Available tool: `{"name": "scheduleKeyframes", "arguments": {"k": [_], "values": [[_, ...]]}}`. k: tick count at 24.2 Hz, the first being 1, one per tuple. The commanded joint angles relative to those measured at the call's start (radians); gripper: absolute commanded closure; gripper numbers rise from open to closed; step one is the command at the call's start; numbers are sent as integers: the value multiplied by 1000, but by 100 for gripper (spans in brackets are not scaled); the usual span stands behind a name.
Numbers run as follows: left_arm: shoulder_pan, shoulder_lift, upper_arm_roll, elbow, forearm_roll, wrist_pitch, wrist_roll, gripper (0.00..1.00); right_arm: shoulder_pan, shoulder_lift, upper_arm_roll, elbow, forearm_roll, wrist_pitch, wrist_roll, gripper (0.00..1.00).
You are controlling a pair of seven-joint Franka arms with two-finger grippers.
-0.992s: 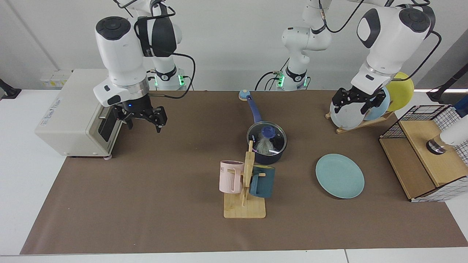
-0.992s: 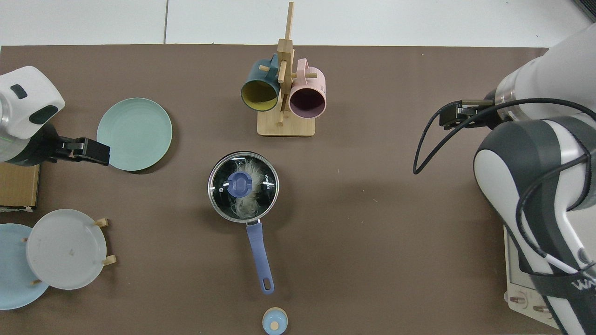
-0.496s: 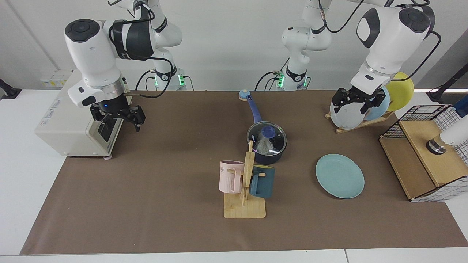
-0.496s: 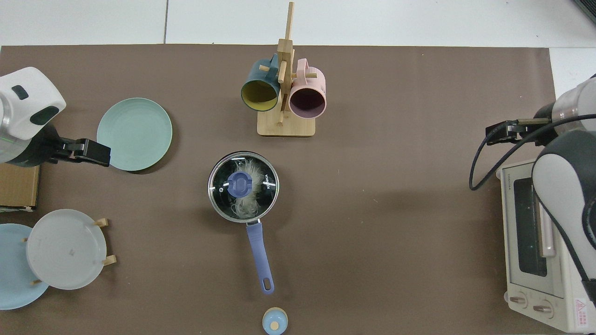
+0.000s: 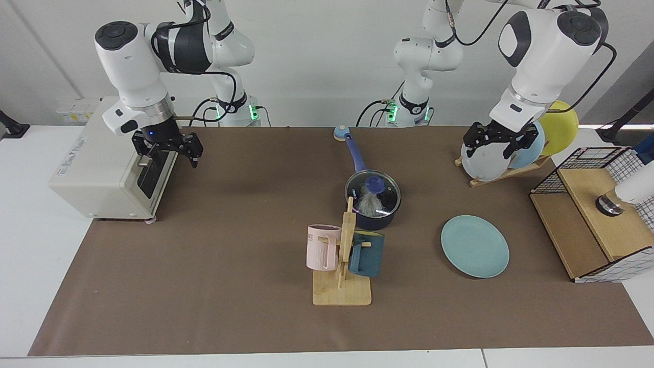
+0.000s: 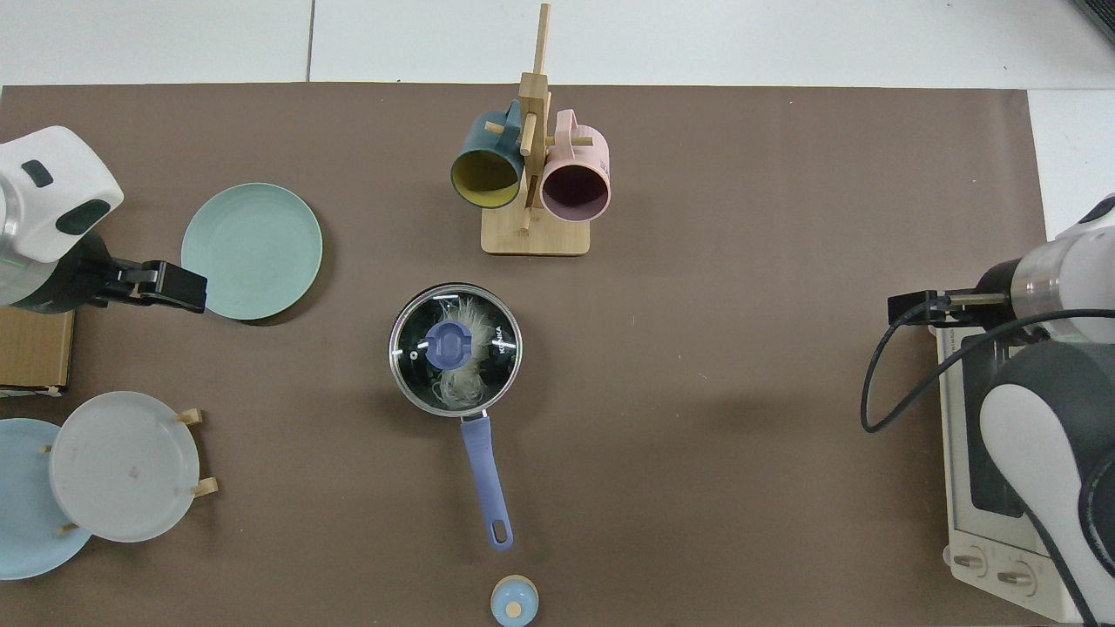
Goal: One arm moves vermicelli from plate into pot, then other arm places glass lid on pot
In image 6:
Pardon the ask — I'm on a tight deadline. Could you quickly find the glass lid blue knob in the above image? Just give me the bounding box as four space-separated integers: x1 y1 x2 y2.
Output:
389 284 523 416

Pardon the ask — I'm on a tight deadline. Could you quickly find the white vermicelli bundle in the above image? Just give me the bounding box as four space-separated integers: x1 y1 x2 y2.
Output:
431 299 494 410

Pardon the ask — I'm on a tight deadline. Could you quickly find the pale green plate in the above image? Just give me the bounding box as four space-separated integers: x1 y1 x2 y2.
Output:
180 183 324 321

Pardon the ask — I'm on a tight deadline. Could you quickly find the wooden plate rack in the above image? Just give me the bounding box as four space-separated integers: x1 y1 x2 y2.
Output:
42 408 220 535

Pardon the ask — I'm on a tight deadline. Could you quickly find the grey plate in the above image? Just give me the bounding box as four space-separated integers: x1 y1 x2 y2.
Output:
49 391 200 543

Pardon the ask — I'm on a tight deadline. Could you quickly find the light blue plate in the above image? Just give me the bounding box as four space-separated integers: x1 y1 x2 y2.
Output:
0 419 93 581

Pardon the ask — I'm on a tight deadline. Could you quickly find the pale toaster oven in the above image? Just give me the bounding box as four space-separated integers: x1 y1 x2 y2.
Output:
936 322 1081 624

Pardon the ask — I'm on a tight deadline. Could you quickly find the brown table cloth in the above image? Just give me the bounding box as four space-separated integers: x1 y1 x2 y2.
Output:
0 83 1052 627

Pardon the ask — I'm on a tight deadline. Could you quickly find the black device edge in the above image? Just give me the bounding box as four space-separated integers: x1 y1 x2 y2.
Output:
1070 0 1115 46

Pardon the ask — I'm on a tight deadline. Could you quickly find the teal mug yellow inside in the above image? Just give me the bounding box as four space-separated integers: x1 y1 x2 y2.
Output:
450 99 526 210

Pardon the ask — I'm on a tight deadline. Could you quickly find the pink mug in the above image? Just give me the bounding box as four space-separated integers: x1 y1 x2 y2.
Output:
539 109 612 222

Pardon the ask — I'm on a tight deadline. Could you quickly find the wooden cup stand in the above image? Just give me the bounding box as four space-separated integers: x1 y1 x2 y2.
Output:
481 3 595 256

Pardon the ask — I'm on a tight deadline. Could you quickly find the small blue round thing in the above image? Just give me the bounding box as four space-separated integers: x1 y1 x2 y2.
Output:
490 576 540 627

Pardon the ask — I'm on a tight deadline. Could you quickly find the wire basket wooden floor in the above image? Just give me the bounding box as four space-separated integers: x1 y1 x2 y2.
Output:
0 307 76 397

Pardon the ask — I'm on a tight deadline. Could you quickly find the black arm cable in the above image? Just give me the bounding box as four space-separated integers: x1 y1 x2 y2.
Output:
861 296 1115 434

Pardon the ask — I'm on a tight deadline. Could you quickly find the black pot blue handle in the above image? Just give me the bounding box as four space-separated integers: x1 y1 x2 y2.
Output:
389 283 524 552

